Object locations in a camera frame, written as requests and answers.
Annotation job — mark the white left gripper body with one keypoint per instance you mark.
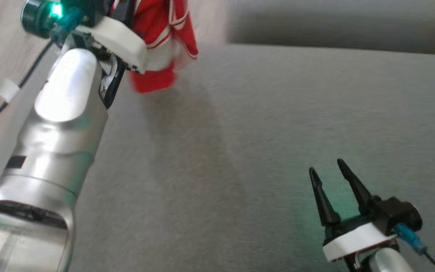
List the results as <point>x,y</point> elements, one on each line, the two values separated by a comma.
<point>123,43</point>

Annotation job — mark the grey fabric sofa seat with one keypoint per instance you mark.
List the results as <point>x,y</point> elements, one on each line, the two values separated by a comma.
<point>259,132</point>

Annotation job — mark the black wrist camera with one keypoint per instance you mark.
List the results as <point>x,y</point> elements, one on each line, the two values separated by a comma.
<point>38,17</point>
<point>395,211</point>

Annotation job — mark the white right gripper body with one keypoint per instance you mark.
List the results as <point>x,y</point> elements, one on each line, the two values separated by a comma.
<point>357,240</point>

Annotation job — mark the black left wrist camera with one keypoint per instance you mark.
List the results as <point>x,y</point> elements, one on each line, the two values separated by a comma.
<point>38,17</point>

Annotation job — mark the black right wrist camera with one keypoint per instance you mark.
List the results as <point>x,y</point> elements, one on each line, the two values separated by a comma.
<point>395,211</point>

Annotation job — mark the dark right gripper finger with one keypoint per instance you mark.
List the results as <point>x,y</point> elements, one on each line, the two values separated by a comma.
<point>357,189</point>
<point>325,204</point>

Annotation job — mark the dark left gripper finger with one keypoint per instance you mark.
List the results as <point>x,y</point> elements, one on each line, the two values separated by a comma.
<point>125,9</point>

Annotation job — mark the red white sports jersey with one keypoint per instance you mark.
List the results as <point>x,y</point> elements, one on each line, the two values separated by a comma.
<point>157,22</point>

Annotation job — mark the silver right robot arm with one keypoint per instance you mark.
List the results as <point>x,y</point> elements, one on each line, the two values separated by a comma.
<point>389,262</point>

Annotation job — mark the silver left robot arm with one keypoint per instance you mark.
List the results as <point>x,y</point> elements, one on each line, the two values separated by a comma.
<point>51,151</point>

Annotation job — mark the grey sofa section cushion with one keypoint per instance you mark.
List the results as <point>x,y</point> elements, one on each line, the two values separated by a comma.
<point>334,22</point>

